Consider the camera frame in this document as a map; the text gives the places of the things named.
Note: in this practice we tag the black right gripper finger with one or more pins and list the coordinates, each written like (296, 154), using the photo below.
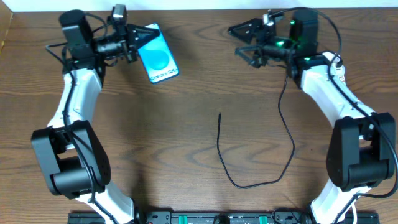
(251, 54)
(246, 31)

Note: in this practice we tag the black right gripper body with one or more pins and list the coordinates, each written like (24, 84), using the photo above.
(258, 45)

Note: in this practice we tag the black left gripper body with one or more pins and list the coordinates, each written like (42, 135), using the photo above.
(126, 45)

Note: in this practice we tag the blue screen smartphone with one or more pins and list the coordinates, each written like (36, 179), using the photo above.
(157, 58)

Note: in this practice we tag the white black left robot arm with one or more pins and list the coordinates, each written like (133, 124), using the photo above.
(72, 160)

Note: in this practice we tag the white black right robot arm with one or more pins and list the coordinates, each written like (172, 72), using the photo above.
(362, 151)

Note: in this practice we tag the white usb charger plug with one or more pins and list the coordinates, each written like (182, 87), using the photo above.
(334, 63)

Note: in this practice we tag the white power strip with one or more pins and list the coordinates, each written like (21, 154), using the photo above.
(337, 67)

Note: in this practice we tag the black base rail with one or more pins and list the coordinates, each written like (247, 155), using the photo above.
(284, 216)

